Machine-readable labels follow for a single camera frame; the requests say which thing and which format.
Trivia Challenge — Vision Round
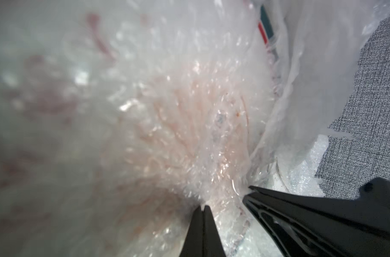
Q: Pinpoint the clear bubble wrap sheet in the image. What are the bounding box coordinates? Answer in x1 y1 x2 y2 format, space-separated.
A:
0 1 390 257

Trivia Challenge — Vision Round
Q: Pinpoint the teal rimmed wrapped plate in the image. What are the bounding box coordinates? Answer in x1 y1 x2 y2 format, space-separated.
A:
258 4 274 47

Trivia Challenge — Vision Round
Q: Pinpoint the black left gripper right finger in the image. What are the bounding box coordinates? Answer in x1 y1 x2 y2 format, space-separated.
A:
243 178 390 257

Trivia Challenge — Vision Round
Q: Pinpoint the orange sunburst dinner plate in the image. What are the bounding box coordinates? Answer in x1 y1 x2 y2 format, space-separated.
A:
0 1 274 257

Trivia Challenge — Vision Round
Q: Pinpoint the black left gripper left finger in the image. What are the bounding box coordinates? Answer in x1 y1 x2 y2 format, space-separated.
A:
179 205 226 257

